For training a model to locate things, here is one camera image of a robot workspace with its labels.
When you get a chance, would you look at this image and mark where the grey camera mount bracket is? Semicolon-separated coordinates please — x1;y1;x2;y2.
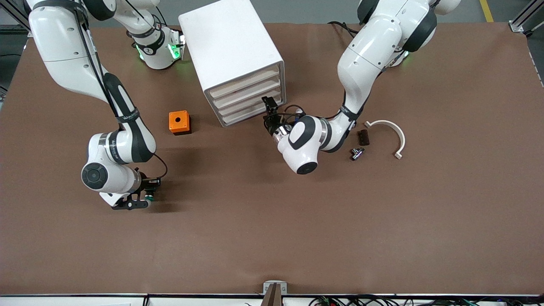
261;280;288;306

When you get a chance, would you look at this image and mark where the orange box with hole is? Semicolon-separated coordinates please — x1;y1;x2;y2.
169;110;192;136

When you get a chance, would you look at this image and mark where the black arm base cable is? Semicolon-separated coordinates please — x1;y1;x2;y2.
327;20;362;40

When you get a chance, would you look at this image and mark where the aluminium frame profile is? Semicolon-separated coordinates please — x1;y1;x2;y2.
0;0;32;35
509;0;544;34

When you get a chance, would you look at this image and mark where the green push button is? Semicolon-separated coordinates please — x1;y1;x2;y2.
143;178;161;202

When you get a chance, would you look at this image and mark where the white table edge rail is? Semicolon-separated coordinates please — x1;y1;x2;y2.
0;294;544;306

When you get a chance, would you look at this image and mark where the black cable bundle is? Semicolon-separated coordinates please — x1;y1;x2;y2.
308;295;544;306

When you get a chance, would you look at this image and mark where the white curved bracket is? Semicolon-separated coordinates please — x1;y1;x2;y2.
364;120;406;160

